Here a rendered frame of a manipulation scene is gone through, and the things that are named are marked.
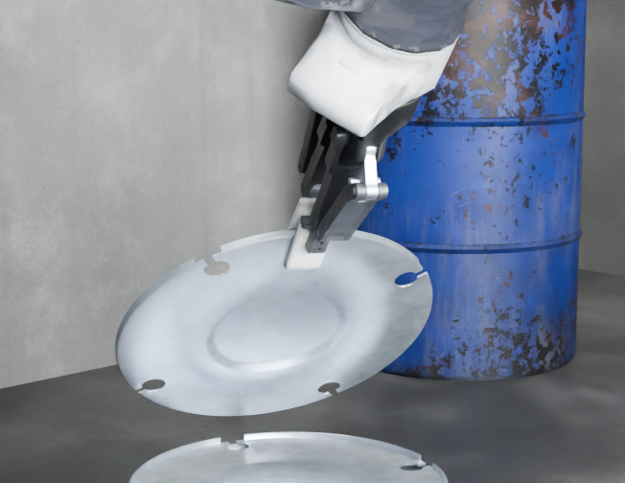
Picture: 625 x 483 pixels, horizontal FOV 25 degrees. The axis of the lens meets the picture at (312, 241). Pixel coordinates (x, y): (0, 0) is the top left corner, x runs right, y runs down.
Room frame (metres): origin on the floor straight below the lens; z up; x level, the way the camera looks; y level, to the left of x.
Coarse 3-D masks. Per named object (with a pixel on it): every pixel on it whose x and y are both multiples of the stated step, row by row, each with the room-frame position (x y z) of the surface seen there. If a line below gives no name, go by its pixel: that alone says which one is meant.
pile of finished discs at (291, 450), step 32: (192, 448) 1.32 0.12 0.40; (224, 448) 1.33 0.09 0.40; (256, 448) 1.33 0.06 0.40; (288, 448) 1.33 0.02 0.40; (320, 448) 1.33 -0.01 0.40; (352, 448) 1.33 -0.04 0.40; (384, 448) 1.33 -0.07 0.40; (160, 480) 1.23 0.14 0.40; (192, 480) 1.23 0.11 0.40; (224, 480) 1.22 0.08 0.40; (256, 480) 1.22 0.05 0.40; (288, 480) 1.22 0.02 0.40; (320, 480) 1.22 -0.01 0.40; (352, 480) 1.22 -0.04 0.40; (384, 480) 1.23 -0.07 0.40; (416, 480) 1.23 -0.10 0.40
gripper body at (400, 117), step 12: (420, 96) 0.99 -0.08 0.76; (396, 108) 0.98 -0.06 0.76; (408, 108) 0.99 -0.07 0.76; (384, 120) 0.99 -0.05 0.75; (396, 120) 0.99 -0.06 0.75; (408, 120) 1.01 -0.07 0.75; (348, 132) 1.02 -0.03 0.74; (372, 132) 1.00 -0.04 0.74; (384, 132) 1.00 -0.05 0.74; (348, 144) 1.02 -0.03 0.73; (360, 144) 1.00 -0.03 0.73; (372, 144) 1.00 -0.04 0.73; (384, 144) 1.01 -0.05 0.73; (348, 156) 1.02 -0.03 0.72; (360, 156) 1.01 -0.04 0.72
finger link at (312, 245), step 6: (312, 228) 1.11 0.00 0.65; (312, 234) 1.11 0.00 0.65; (312, 240) 1.10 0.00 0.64; (330, 240) 1.08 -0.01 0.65; (336, 240) 1.08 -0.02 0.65; (342, 240) 1.08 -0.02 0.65; (306, 246) 1.12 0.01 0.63; (312, 246) 1.11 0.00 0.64; (318, 246) 1.11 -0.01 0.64; (324, 246) 1.11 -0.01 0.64; (312, 252) 1.11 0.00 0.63; (318, 252) 1.12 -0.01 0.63; (324, 252) 1.12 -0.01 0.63
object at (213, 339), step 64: (256, 256) 1.13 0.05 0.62; (384, 256) 1.17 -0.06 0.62; (128, 320) 1.16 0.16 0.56; (192, 320) 1.18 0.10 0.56; (256, 320) 1.21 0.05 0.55; (320, 320) 1.23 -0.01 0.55; (384, 320) 1.25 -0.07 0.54; (192, 384) 1.25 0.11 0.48; (256, 384) 1.28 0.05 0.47; (320, 384) 1.30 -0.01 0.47
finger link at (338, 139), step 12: (336, 132) 1.02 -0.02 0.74; (336, 144) 1.03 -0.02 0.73; (336, 156) 1.04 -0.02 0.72; (336, 168) 1.05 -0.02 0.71; (348, 168) 1.05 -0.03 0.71; (324, 180) 1.07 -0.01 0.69; (336, 180) 1.06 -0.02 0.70; (324, 192) 1.07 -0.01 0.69; (336, 192) 1.07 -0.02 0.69; (324, 204) 1.07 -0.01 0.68; (312, 216) 1.09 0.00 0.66; (324, 216) 1.08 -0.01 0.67
